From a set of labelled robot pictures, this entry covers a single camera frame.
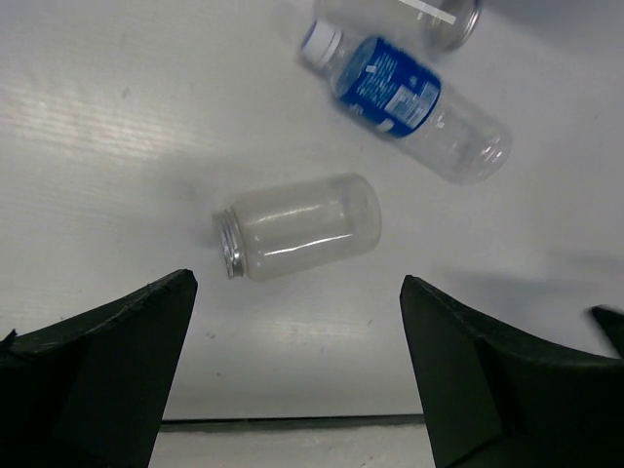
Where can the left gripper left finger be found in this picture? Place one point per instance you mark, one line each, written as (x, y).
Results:
(91, 390)

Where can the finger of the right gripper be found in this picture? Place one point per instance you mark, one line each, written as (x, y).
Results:
(611, 322)

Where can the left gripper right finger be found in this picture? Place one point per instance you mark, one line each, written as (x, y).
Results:
(496, 396)

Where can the short clear wide bottle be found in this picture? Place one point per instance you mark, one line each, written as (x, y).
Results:
(275, 232)

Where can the clear bottle near bin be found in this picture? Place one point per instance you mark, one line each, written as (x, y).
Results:
(428, 27)

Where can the blue label clear bottle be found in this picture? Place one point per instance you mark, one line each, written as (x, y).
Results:
(407, 103)

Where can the black metal base rail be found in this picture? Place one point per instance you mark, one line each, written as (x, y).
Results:
(241, 425)

